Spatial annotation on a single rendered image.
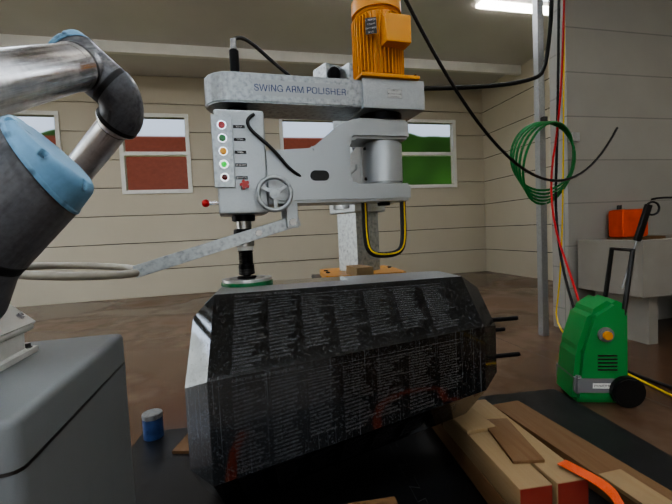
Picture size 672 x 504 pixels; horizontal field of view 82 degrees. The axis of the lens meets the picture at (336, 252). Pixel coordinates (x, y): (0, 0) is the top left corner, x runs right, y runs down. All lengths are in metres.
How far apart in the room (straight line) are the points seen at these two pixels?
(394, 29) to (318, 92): 0.43
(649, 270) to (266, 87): 3.22
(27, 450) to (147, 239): 7.33
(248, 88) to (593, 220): 3.53
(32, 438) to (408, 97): 1.72
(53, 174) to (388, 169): 1.40
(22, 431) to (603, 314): 2.51
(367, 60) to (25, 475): 1.80
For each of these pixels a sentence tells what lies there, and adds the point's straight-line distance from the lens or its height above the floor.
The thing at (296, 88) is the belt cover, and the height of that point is 1.64.
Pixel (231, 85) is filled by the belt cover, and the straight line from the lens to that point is 1.74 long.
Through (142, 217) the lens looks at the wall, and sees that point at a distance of 7.90.
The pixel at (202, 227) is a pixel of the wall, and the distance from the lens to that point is 7.72.
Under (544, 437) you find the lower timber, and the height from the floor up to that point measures 0.09.
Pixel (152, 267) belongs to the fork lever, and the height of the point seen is 0.93.
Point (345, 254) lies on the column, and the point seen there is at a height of 0.89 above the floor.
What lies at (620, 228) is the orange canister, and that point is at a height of 0.95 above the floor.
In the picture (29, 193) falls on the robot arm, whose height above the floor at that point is 1.11.
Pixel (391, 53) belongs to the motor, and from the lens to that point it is 1.95.
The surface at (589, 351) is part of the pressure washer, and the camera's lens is 2.65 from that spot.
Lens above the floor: 1.04
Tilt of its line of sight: 3 degrees down
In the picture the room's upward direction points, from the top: 3 degrees counter-clockwise
